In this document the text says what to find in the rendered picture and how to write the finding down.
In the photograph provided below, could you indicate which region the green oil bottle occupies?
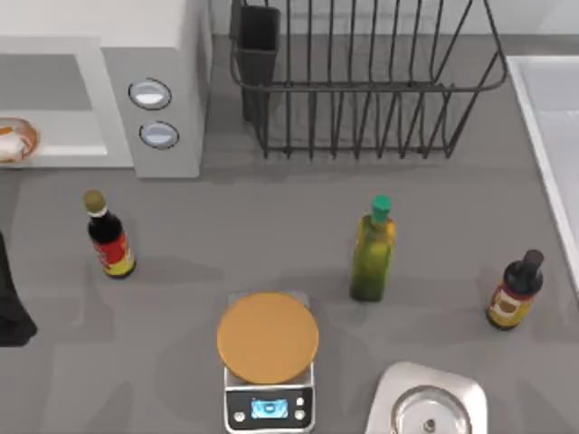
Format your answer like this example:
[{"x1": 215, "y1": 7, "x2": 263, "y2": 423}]
[{"x1": 349, "y1": 194, "x2": 397, "y2": 303}]

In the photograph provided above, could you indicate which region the round orange scale plate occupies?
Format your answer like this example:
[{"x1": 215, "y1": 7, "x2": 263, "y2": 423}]
[{"x1": 216, "y1": 292, "x2": 320, "y2": 386}]

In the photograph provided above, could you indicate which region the round microwave knob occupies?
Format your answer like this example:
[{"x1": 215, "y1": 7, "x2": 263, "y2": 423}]
[
  {"x1": 138, "y1": 120, "x2": 181, "y2": 150},
  {"x1": 128, "y1": 77, "x2": 173, "y2": 111}
]

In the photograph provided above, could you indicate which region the black cutlery holder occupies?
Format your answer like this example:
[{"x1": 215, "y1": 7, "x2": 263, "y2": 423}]
[{"x1": 229, "y1": 4, "x2": 282, "y2": 122}]

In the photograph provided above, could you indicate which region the dark bottle with olive cap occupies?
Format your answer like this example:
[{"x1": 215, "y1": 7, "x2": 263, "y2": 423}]
[{"x1": 82, "y1": 189, "x2": 137, "y2": 279}]

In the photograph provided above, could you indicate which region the silver kitchen scale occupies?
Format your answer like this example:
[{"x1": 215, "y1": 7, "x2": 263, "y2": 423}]
[{"x1": 223, "y1": 291, "x2": 317, "y2": 434}]

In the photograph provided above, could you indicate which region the pale microwave oven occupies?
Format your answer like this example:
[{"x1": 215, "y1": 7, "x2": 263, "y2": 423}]
[{"x1": 0, "y1": 0, "x2": 213, "y2": 180}]

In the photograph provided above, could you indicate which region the dark bottle with black cap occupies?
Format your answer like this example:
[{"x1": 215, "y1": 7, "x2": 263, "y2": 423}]
[{"x1": 485, "y1": 249, "x2": 546, "y2": 331}]

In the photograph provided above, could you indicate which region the bread on plate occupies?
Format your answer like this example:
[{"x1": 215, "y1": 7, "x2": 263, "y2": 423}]
[{"x1": 0, "y1": 117, "x2": 42, "y2": 164}]

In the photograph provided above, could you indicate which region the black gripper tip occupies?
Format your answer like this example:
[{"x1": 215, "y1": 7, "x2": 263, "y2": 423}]
[{"x1": 0, "y1": 231, "x2": 39, "y2": 348}]

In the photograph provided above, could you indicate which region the black wire dish rack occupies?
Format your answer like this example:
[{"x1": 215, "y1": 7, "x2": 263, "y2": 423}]
[{"x1": 229, "y1": 0, "x2": 509, "y2": 161}]

